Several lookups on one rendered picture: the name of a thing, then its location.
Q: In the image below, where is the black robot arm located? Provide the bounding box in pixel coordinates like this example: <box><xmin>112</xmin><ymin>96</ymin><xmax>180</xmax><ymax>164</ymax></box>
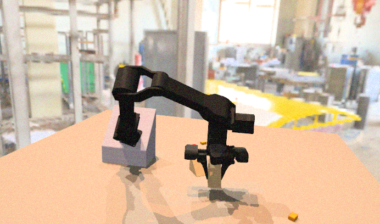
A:
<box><xmin>112</xmin><ymin>65</ymin><xmax>255</xmax><ymax>165</ymax></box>

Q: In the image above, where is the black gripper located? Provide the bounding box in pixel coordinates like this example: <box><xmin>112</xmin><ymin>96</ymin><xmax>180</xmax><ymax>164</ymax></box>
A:
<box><xmin>185</xmin><ymin>131</ymin><xmax>249</xmax><ymax>180</ymax></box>

